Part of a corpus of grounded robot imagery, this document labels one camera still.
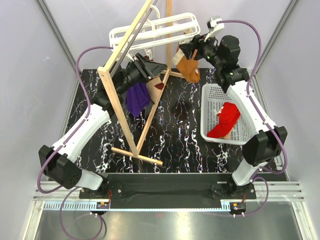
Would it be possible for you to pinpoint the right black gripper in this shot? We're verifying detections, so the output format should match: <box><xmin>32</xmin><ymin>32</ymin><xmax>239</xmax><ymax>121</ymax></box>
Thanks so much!
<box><xmin>178</xmin><ymin>31</ymin><xmax>223</xmax><ymax>70</ymax></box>

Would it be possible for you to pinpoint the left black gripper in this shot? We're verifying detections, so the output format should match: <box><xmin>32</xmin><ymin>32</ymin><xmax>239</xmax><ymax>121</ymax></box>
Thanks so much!
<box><xmin>116</xmin><ymin>53</ymin><xmax>168</xmax><ymax>96</ymax></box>

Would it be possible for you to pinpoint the beige striped sock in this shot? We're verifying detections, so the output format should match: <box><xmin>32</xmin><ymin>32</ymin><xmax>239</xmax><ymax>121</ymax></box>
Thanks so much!
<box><xmin>146</xmin><ymin>76</ymin><xmax>165</xmax><ymax>104</ymax></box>

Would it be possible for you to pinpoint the white plastic clip hanger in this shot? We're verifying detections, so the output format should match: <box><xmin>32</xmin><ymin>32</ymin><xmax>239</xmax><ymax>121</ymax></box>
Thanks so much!
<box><xmin>109</xmin><ymin>5</ymin><xmax>201</xmax><ymax>53</ymax></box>

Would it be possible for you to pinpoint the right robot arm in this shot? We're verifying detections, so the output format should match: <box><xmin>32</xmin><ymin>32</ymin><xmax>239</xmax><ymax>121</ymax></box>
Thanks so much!
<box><xmin>180</xmin><ymin>35</ymin><xmax>288</xmax><ymax>199</ymax></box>

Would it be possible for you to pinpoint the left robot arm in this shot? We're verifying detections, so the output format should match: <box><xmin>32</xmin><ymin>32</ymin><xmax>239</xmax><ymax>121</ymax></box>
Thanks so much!
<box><xmin>38</xmin><ymin>53</ymin><xmax>168</xmax><ymax>198</ymax></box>

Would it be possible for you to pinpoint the orange sock with cream cuff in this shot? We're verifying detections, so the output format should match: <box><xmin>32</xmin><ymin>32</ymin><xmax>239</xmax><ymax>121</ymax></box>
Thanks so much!
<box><xmin>172</xmin><ymin>45</ymin><xmax>200</xmax><ymax>83</ymax></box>

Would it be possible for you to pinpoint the purple sock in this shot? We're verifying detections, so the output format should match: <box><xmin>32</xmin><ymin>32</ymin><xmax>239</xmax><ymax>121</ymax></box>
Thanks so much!
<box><xmin>125</xmin><ymin>82</ymin><xmax>151</xmax><ymax>118</ymax></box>

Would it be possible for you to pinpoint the white perforated plastic basket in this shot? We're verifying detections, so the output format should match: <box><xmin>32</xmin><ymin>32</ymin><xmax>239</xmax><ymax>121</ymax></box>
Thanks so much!
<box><xmin>200</xmin><ymin>83</ymin><xmax>252</xmax><ymax>146</ymax></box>

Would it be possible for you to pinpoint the grey metal rack rod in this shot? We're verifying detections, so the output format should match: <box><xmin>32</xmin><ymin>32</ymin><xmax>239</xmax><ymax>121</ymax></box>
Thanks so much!
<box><xmin>105</xmin><ymin>0</ymin><xmax>158</xmax><ymax>77</ymax></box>

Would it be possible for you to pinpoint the red sock in basket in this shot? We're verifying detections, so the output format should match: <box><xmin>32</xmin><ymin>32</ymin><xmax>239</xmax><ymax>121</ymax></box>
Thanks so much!
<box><xmin>207</xmin><ymin>102</ymin><xmax>241</xmax><ymax>140</ymax></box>

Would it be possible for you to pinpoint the black marble pattern mat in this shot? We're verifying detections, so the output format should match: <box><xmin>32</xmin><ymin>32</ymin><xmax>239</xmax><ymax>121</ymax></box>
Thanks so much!
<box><xmin>76</xmin><ymin>68</ymin><xmax>242</xmax><ymax>174</ymax></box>

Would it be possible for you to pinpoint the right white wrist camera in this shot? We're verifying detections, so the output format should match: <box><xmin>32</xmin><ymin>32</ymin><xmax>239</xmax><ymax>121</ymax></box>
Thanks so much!
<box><xmin>204</xmin><ymin>16</ymin><xmax>225</xmax><ymax>42</ymax></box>

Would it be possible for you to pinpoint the wooden drying rack frame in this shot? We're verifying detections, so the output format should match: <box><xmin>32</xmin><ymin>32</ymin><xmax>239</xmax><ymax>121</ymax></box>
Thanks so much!
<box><xmin>97</xmin><ymin>0</ymin><xmax>186</xmax><ymax>166</ymax></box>

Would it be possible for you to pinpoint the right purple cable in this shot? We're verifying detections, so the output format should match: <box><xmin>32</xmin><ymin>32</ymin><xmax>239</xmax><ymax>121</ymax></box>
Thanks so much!
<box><xmin>199</xmin><ymin>19</ymin><xmax>287</xmax><ymax>217</ymax></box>

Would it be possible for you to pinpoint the purple cable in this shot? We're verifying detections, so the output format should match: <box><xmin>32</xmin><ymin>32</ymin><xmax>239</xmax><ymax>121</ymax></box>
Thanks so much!
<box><xmin>36</xmin><ymin>45</ymin><xmax>108</xmax><ymax>240</ymax></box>
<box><xmin>199</xmin><ymin>19</ymin><xmax>287</xmax><ymax>217</ymax></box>

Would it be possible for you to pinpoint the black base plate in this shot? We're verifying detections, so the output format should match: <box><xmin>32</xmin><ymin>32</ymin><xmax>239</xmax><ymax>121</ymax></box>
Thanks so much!
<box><xmin>79</xmin><ymin>173</ymin><xmax>266</xmax><ymax>212</ymax></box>

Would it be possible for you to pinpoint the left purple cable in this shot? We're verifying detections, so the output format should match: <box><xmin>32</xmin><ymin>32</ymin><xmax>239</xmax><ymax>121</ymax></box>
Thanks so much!
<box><xmin>36</xmin><ymin>45</ymin><xmax>108</xmax><ymax>240</ymax></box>

